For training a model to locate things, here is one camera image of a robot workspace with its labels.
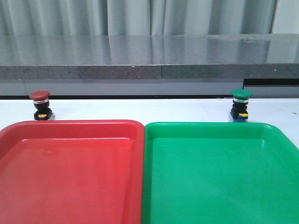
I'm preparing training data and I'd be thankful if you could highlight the green mushroom push button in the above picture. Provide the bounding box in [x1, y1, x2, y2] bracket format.
[229, 89, 252, 122]

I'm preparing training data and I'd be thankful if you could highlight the red mushroom push button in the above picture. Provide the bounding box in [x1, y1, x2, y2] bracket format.
[29, 90, 56, 120]

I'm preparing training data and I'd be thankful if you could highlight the green plastic tray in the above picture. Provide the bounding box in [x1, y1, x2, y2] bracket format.
[142, 122, 299, 224]

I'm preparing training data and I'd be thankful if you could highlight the red plastic tray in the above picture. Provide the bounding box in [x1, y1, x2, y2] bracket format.
[0, 120, 144, 224]

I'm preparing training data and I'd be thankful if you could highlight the grey stone counter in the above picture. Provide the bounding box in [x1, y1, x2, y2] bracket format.
[0, 34, 299, 98]

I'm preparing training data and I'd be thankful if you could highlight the grey pleated curtain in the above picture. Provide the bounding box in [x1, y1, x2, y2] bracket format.
[0, 0, 277, 36]

